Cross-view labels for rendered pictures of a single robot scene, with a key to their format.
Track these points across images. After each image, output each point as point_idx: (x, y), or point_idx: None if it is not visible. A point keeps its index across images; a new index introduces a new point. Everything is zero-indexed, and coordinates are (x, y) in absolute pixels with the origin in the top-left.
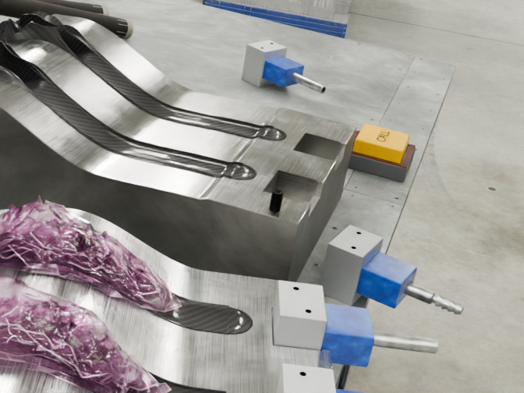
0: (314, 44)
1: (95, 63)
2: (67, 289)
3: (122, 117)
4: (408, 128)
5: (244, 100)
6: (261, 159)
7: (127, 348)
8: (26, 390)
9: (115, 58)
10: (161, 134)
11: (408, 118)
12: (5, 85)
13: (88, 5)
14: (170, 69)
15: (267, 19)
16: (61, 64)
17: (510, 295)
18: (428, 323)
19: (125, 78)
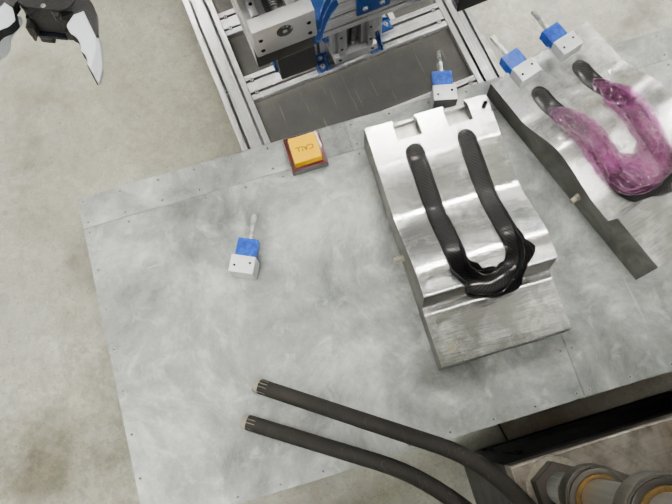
0: (132, 291)
1: (446, 242)
2: (600, 117)
3: (464, 208)
4: (238, 166)
5: (290, 255)
6: (445, 137)
7: (592, 97)
8: (646, 89)
9: (430, 242)
10: (458, 188)
11: (222, 172)
12: (527, 229)
13: (258, 423)
14: (285, 320)
15: None
16: (477, 239)
17: None
18: (30, 297)
19: (435, 230)
